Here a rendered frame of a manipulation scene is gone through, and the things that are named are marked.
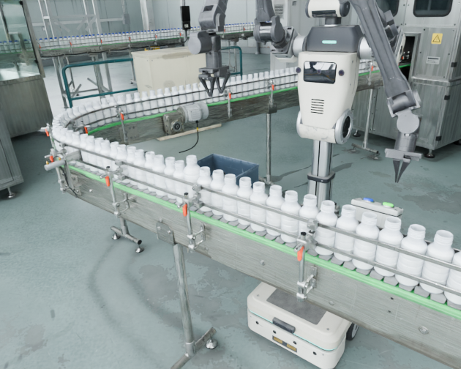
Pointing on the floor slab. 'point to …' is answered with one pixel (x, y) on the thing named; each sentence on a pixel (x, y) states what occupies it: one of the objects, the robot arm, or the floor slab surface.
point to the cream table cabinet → (168, 72)
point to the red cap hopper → (69, 31)
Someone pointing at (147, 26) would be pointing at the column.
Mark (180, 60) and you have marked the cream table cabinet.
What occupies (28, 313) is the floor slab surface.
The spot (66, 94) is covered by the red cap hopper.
